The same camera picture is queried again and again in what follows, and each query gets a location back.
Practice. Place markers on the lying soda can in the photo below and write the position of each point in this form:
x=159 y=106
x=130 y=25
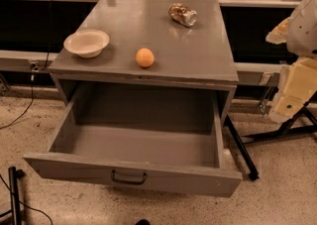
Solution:
x=183 y=15

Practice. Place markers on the black shoe tip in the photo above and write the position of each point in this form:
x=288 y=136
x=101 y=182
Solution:
x=143 y=222

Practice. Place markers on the black stand left corner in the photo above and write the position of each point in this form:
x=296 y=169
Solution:
x=12 y=208

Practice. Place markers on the grey cabinet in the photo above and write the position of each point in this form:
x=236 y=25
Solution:
x=198 y=57

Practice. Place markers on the orange fruit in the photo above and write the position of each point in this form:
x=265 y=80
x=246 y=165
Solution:
x=145 y=57

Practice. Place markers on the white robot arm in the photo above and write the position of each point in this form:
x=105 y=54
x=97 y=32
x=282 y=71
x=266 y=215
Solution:
x=302 y=30

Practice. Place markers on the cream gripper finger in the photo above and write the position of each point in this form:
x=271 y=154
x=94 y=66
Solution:
x=297 y=84
x=279 y=34

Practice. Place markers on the black stand leg right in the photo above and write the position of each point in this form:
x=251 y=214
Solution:
x=284 y=131

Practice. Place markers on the grey open top drawer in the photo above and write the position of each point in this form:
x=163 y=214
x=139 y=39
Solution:
x=172 y=134

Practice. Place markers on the white bowl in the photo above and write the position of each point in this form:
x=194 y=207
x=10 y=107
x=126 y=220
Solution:
x=86 y=43

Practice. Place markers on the black drawer handle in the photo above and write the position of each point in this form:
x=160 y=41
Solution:
x=127 y=181

